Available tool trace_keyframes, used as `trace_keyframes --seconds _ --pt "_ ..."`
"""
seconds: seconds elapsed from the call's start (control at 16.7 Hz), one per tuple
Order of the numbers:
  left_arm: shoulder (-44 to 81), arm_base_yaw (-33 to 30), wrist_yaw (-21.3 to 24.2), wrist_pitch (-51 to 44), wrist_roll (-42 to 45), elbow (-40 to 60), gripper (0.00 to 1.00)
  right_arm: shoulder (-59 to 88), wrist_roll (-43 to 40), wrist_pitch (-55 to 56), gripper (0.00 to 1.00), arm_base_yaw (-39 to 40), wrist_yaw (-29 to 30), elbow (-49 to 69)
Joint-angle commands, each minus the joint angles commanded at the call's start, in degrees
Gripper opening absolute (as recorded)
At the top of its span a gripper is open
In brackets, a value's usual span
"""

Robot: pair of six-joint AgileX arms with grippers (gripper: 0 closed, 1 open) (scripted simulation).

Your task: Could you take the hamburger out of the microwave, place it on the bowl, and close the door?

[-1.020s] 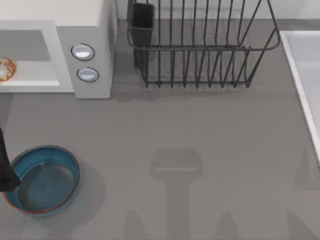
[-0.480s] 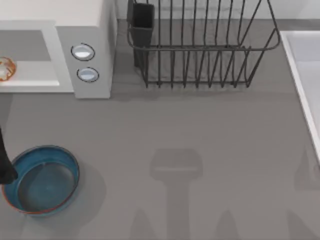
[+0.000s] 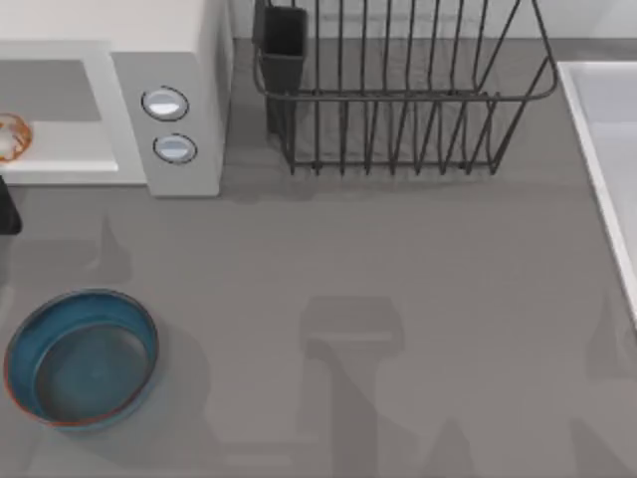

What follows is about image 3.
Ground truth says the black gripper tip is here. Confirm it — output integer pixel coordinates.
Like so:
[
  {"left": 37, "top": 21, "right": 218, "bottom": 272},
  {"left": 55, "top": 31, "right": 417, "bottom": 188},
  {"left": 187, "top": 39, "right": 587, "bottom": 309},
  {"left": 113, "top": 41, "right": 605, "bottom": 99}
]
[{"left": 0, "top": 174, "right": 24, "bottom": 237}]

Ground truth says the white sink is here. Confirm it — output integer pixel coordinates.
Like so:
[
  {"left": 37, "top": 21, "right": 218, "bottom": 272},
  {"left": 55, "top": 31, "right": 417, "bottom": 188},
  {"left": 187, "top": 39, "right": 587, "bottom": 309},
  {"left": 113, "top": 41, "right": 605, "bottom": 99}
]
[{"left": 555, "top": 60, "right": 637, "bottom": 334}]

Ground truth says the blue bowl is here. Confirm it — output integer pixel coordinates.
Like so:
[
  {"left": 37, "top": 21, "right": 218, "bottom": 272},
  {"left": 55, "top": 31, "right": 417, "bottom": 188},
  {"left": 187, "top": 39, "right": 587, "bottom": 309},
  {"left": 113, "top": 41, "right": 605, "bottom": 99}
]
[{"left": 3, "top": 288, "right": 160, "bottom": 432}]

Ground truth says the black wire dish rack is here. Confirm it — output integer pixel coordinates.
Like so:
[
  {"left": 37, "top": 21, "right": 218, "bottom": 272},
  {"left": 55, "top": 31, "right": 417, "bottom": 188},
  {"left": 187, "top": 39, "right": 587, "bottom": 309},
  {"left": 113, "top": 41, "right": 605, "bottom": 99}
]
[{"left": 251, "top": 0, "right": 558, "bottom": 177}]

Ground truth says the orange glass plate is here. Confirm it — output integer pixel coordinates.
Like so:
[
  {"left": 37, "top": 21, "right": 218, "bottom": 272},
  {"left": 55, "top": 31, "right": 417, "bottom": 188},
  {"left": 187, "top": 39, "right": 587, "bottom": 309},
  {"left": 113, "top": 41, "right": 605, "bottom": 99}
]
[{"left": 0, "top": 112, "right": 34, "bottom": 163}]

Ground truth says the pale microwave oven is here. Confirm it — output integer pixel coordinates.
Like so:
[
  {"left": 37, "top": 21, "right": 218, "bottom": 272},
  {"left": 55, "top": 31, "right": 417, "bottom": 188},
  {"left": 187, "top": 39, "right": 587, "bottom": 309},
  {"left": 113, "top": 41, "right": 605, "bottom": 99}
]
[{"left": 0, "top": 0, "right": 235, "bottom": 200}]

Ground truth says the round silver microwave knob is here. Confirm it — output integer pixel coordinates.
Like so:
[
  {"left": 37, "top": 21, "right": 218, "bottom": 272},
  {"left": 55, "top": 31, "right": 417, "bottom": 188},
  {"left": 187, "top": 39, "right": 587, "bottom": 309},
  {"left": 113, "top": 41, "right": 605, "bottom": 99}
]
[
  {"left": 140, "top": 85, "right": 190, "bottom": 122},
  {"left": 151, "top": 132, "right": 199, "bottom": 165}
]

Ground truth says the black cutlery holder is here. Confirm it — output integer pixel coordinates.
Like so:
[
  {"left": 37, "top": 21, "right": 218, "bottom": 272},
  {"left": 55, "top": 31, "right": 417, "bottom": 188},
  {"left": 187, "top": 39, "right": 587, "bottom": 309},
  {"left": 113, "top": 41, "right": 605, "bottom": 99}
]
[{"left": 252, "top": 0, "right": 309, "bottom": 94}]

